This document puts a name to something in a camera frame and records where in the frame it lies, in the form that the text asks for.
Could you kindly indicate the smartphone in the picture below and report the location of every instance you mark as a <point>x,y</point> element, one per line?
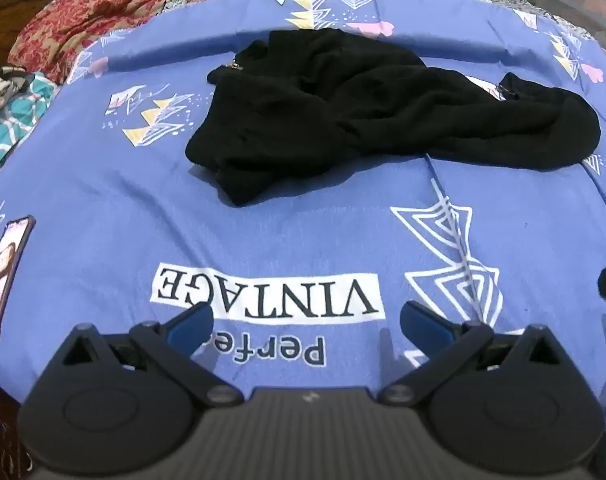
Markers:
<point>5,275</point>

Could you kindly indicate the crumpled floral cloth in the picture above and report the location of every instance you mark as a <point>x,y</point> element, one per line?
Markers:
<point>0,87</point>

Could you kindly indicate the teal patterned quilt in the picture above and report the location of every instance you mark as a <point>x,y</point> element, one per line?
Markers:
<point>13,120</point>

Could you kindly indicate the carved wooden headboard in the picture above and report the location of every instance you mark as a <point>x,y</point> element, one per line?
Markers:
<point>18,10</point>

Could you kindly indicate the black pants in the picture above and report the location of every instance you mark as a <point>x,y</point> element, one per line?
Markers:
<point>363,110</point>

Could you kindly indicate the red floral blanket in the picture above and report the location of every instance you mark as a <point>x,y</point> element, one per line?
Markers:
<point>98,15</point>

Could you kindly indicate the blue printed bedsheet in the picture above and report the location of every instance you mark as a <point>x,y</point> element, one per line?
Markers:
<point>293,240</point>

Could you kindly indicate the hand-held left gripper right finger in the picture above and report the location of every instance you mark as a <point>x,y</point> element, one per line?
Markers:
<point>423,326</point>

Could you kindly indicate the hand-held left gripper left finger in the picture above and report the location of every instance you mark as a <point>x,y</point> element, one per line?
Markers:
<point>190,326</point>

